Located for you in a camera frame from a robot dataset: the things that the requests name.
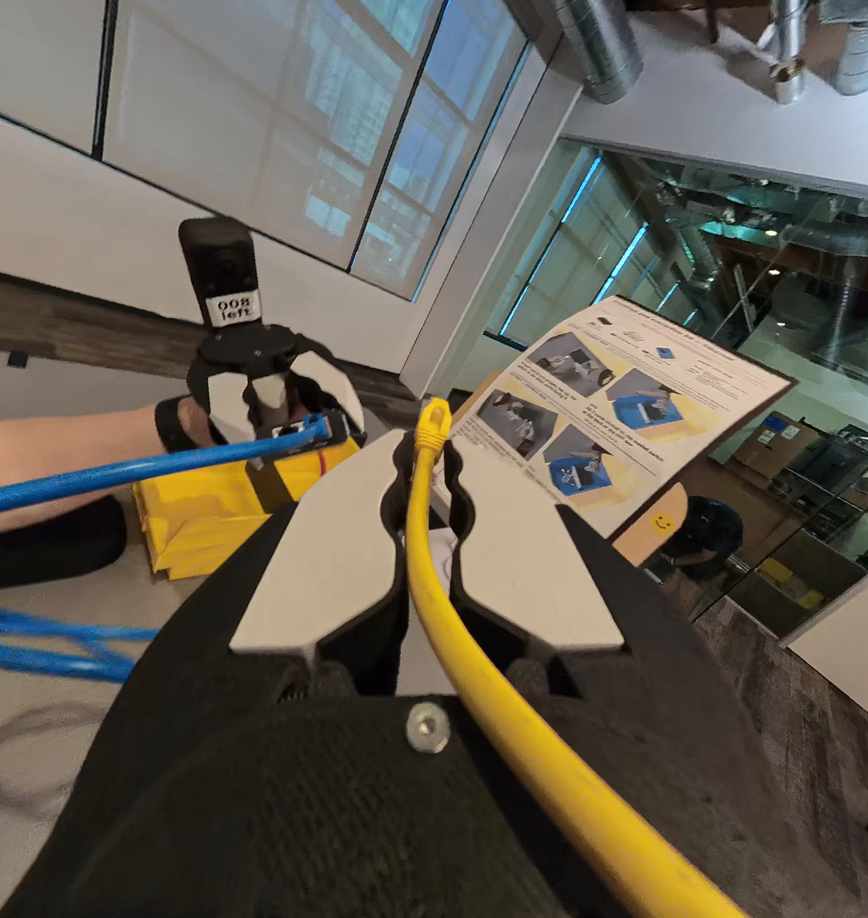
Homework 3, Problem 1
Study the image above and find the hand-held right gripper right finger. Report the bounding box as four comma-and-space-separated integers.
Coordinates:
443, 434, 626, 668

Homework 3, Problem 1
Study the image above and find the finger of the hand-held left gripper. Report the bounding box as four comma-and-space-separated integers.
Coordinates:
291, 350, 367, 436
206, 372, 260, 447

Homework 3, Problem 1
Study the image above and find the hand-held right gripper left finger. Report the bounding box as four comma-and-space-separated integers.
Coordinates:
229, 430, 415, 667

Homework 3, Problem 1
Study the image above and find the black ethernet splitter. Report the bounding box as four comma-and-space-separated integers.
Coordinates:
257, 411, 350, 458

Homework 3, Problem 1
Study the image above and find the yellow ethernet cable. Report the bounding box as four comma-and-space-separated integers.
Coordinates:
404, 396, 747, 918

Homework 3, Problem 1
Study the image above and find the blue ethernet cable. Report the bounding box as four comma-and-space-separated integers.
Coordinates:
0, 415, 332, 684

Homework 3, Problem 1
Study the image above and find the person's left forearm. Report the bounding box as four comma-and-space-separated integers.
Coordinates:
0, 405, 164, 539

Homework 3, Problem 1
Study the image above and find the person's left hand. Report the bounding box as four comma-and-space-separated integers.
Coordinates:
183, 396, 216, 447

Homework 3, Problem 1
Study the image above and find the black wristwatch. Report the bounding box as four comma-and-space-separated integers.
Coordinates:
153, 396, 191, 454

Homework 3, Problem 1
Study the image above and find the yellow plastic bin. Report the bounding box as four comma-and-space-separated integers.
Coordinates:
131, 430, 367, 582

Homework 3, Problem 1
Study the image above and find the wooden board with smiley sticker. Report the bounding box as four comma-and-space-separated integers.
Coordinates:
612, 481, 691, 568

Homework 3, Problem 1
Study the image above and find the printed instruction board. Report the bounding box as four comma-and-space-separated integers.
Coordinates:
445, 295, 798, 539

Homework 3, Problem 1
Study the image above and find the window with white blinds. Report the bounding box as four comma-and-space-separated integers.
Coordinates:
0, 0, 532, 302

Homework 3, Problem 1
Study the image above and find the cardboard box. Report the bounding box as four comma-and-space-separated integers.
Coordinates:
734, 411, 824, 480

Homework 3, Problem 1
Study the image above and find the white door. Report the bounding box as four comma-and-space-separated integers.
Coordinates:
780, 574, 868, 734

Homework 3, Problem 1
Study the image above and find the silver ceiling pipe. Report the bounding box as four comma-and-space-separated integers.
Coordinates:
760, 0, 816, 105

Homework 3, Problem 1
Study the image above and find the silver ribbed ventilation duct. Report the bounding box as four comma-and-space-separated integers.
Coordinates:
542, 0, 644, 105

